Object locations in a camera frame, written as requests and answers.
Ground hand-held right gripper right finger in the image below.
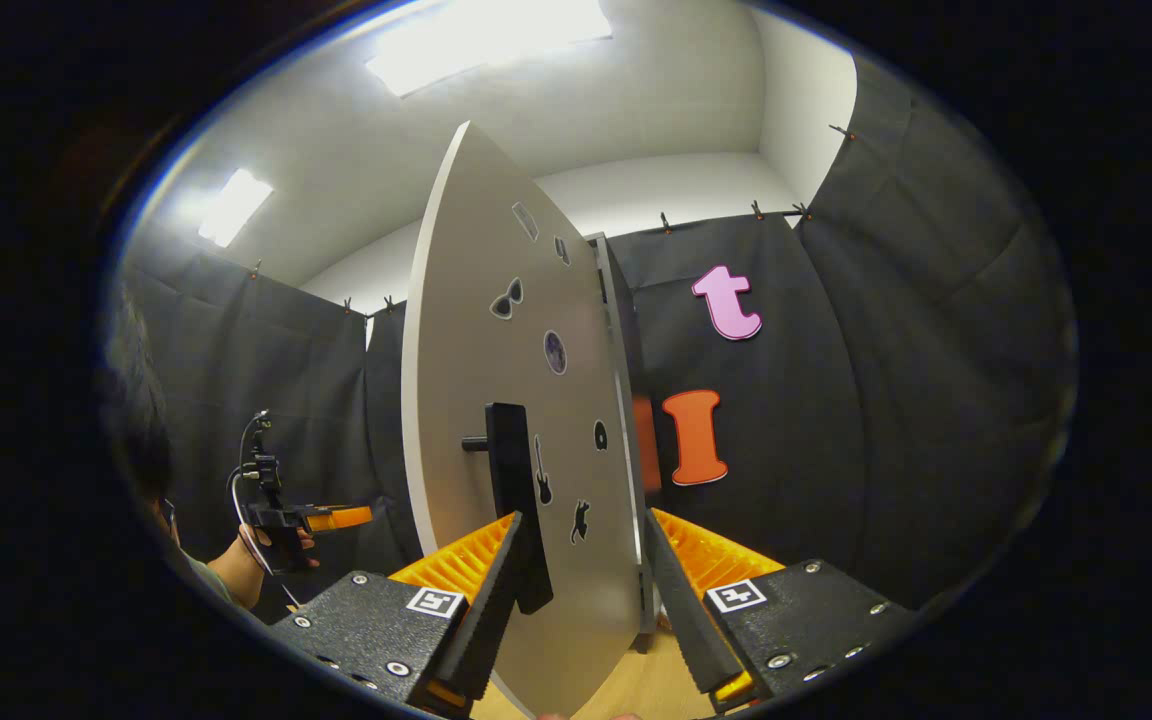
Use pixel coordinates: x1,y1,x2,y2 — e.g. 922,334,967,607
644,508,922,713

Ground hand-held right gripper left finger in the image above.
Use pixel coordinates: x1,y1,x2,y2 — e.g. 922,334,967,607
271,512,527,719

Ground black cabinet door handle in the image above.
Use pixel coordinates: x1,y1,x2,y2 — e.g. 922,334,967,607
461,402,555,616

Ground white cabinet door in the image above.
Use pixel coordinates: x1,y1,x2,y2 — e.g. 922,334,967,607
401,120,652,720

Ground person's grey shirt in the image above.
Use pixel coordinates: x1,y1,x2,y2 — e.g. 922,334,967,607
176,555,237,607

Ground black backdrop cloth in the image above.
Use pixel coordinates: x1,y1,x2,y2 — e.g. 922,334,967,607
111,55,1077,621

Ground ceiling light panel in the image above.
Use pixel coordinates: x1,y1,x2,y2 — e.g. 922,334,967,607
366,0,612,98
198,168,274,249

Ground row of cloth clips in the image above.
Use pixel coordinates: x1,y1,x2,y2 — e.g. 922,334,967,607
248,122,857,316

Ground left hand-held gripper cable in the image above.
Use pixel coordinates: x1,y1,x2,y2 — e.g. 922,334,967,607
226,410,302,611

